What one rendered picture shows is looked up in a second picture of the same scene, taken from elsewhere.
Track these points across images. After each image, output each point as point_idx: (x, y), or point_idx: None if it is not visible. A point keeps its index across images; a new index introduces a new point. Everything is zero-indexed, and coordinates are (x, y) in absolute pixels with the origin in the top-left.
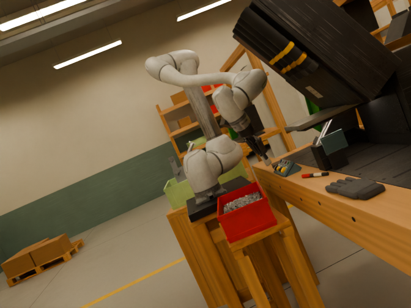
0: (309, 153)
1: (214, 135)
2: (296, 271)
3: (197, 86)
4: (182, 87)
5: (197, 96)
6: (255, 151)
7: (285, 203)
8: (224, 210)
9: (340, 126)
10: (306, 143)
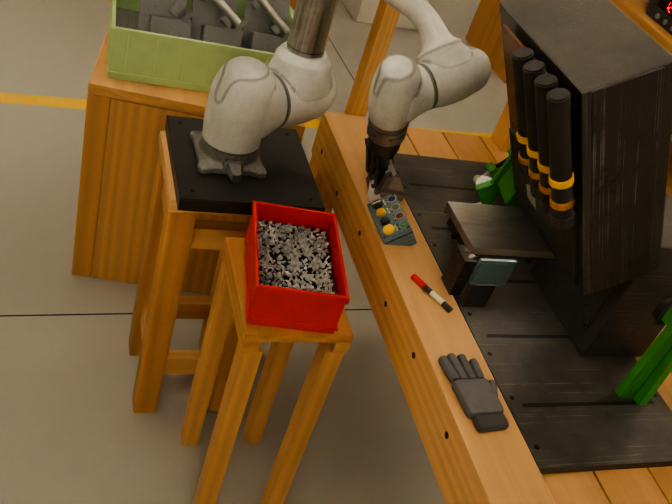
0: (437, 191)
1: (310, 53)
2: (308, 391)
3: None
4: None
5: None
6: (368, 170)
7: (331, 207)
8: (259, 245)
9: None
10: (437, 131)
